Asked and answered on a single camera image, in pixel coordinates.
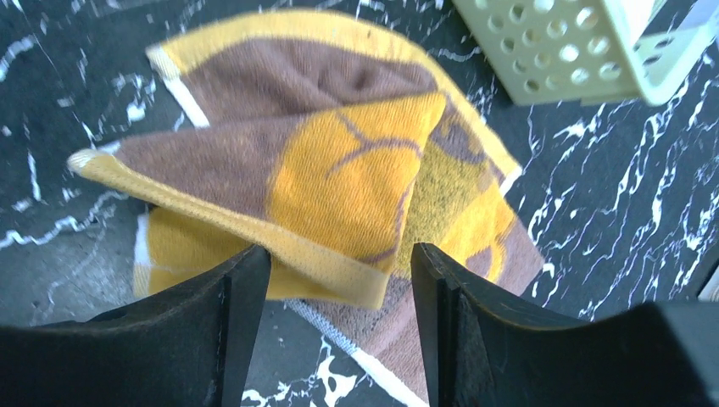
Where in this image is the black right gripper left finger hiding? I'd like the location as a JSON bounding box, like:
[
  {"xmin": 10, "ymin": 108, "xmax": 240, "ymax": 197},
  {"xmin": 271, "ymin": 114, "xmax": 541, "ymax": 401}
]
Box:
[{"xmin": 1, "ymin": 245, "xmax": 271, "ymax": 406}]

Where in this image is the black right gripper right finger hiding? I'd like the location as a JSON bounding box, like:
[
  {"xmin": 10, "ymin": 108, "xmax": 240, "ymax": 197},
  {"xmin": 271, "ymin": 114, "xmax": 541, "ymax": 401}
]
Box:
[{"xmin": 411, "ymin": 243, "xmax": 718, "ymax": 406}]

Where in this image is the orange brown towel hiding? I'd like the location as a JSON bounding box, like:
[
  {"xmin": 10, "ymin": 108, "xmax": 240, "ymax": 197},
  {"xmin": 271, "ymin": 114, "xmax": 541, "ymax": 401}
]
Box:
[{"xmin": 68, "ymin": 8, "xmax": 543, "ymax": 406}]

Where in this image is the green perforated plastic basket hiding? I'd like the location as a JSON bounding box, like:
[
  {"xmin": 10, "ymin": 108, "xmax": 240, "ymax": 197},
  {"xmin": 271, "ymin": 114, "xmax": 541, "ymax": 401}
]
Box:
[{"xmin": 454, "ymin": 1, "xmax": 718, "ymax": 106}]

